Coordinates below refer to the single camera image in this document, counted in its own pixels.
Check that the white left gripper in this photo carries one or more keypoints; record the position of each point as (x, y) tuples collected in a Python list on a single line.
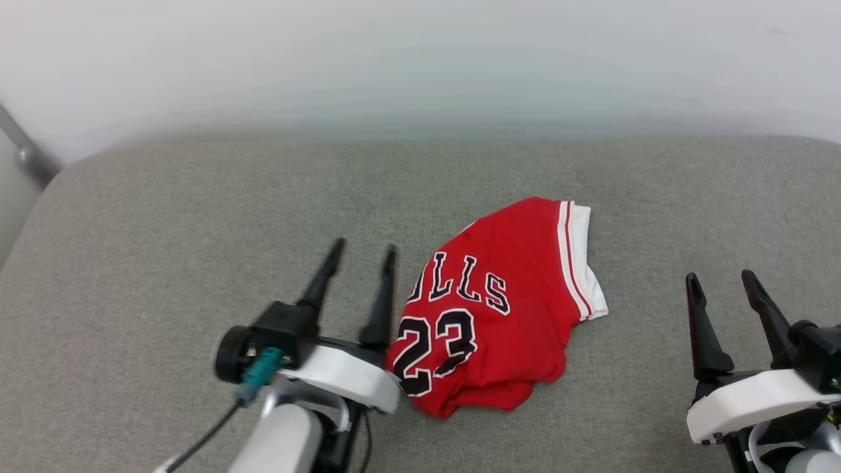
[(348, 378)]

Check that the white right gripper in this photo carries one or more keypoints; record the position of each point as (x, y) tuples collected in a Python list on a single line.
[(755, 401)]

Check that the red Bulls 23 jersey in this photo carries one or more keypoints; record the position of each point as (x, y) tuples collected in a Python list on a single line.
[(512, 263)]

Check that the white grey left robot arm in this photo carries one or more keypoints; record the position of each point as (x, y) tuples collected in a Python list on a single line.
[(279, 440)]

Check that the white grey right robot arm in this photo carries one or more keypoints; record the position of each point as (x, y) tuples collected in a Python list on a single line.
[(808, 460)]

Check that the grey metal pole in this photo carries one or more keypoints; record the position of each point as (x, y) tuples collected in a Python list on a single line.
[(29, 157)]

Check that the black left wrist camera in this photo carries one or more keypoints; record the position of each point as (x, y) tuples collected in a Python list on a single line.
[(282, 328)]

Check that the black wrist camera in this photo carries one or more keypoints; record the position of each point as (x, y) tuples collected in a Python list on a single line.
[(282, 328), (821, 355)]

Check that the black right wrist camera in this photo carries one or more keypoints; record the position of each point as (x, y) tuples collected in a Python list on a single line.
[(821, 355)]

